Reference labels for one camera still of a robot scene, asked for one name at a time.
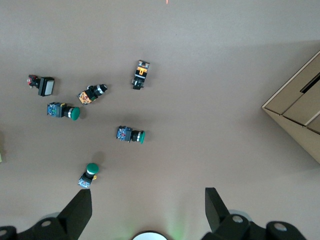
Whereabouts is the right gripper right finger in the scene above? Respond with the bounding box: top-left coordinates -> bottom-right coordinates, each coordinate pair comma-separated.
201,186 -> 309,240

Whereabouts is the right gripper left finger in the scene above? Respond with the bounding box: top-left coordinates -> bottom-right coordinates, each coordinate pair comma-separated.
0,188 -> 93,240

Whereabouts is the green mushroom push button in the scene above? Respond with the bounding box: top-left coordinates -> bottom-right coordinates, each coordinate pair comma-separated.
77,162 -> 100,189
115,125 -> 146,145
46,101 -> 81,122

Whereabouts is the brown cardboard box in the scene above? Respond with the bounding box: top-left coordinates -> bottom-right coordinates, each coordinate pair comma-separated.
261,49 -> 320,165

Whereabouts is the black selector switch orange block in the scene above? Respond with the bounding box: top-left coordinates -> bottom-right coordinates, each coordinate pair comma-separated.
77,83 -> 108,106

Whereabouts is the black orange contact switch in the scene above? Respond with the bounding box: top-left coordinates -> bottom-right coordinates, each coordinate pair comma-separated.
131,59 -> 151,91

